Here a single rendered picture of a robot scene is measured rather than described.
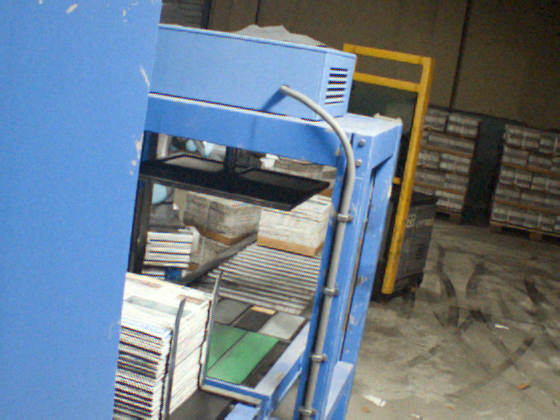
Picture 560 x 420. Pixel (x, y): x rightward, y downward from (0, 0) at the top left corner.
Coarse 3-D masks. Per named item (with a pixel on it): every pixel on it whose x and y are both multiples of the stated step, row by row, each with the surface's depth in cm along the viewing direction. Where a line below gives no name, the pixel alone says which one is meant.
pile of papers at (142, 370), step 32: (128, 288) 203; (160, 288) 207; (128, 320) 180; (160, 320) 184; (192, 320) 193; (128, 352) 178; (160, 352) 175; (192, 352) 200; (128, 384) 179; (160, 384) 181; (192, 384) 205; (128, 416) 181; (160, 416) 185
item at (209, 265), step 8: (256, 232) 398; (248, 240) 380; (256, 240) 384; (232, 248) 360; (240, 248) 363; (224, 256) 345; (232, 256) 349; (208, 264) 329; (216, 264) 331; (192, 272) 314; (200, 272) 316; (184, 280) 302; (192, 280) 304
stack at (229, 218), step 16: (192, 192) 458; (192, 208) 457; (208, 208) 449; (224, 208) 441; (240, 208) 442; (256, 208) 454; (208, 224) 450; (224, 224) 442; (240, 224) 446; (256, 224) 458; (208, 240) 451; (192, 256) 459; (208, 256) 452
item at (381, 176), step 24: (384, 120) 262; (384, 168) 258; (384, 192) 259; (384, 216) 262; (360, 240) 264; (360, 264) 265; (360, 288) 267; (360, 312) 268; (360, 336) 270; (336, 360) 273; (336, 408) 276
